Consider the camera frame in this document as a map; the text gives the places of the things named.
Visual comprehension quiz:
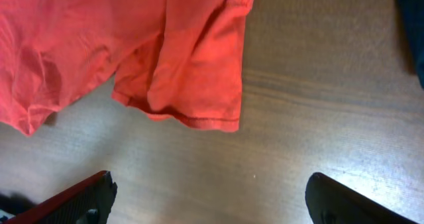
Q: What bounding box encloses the navy blue garment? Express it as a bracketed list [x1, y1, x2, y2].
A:
[396, 0, 423, 87]

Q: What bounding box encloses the orange t-shirt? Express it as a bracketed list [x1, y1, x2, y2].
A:
[1, 0, 254, 135]

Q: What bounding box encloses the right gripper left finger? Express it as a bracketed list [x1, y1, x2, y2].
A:
[3, 170, 117, 224]

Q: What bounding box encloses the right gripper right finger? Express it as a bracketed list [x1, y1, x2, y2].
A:
[305, 172, 417, 224]

